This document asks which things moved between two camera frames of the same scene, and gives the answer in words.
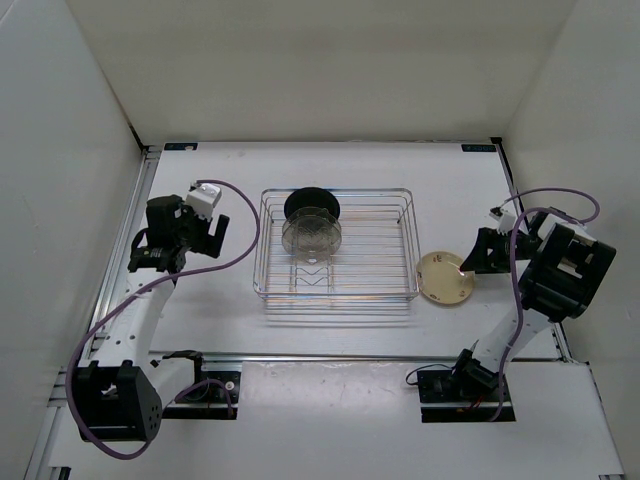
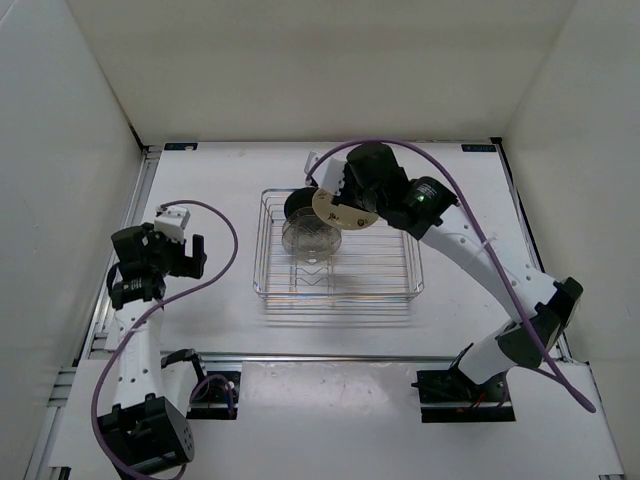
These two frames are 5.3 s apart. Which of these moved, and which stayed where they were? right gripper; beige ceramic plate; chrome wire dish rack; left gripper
Moved: beige ceramic plate; right gripper; left gripper
Stayed: chrome wire dish rack
